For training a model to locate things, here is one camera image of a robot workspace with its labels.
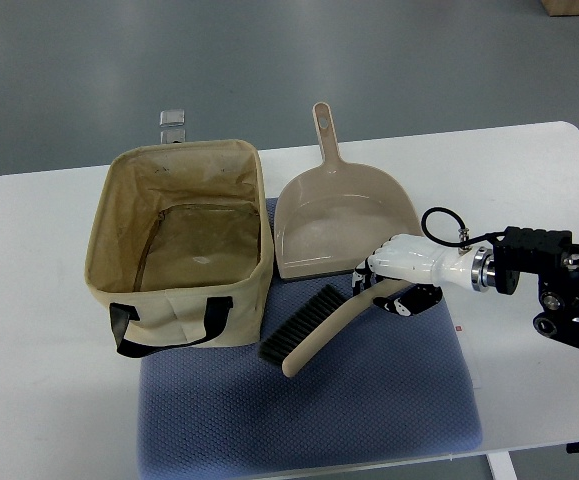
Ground yellow fabric bag black handle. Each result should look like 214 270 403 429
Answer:
84 140 274 358

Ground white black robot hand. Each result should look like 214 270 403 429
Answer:
352 234 495 317

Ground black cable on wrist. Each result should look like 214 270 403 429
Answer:
420 206 508 254

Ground cardboard box corner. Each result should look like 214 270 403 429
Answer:
541 0 579 17

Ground metal floor plate lower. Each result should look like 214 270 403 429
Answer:
160 128 186 144

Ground blue textured mat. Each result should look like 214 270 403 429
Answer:
136 197 484 480

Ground white table leg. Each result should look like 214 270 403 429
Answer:
486 451 518 480

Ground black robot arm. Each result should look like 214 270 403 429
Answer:
490 227 579 349

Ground beige plastic dustpan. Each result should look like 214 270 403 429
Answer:
274 102 422 280

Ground beige hand broom black bristles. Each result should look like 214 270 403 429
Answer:
258 280 410 378

